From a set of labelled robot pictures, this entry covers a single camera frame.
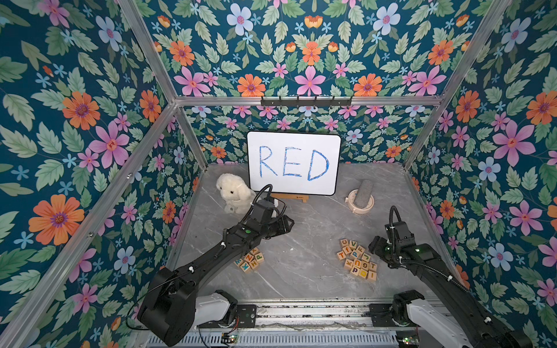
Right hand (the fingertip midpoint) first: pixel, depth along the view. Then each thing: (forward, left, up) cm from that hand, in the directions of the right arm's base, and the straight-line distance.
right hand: (377, 247), depth 83 cm
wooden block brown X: (-1, +48, -4) cm, 49 cm away
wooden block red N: (-4, +50, -3) cm, 51 cm away
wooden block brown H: (-6, +48, -4) cm, 49 cm away
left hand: (+6, +32, +8) cm, 34 cm away
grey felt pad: (+26, +1, 0) cm, 26 cm away
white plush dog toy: (+15, +56, +11) cm, 59 cm away
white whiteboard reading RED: (+33, +31, +13) cm, 47 cm away
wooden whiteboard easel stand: (+25, +28, -2) cm, 38 cm away
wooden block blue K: (-8, +51, -4) cm, 52 cm away
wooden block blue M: (-6, +55, -4) cm, 55 cm away
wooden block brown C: (+3, +12, -4) cm, 13 cm away
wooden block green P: (-4, +46, -3) cm, 46 cm away
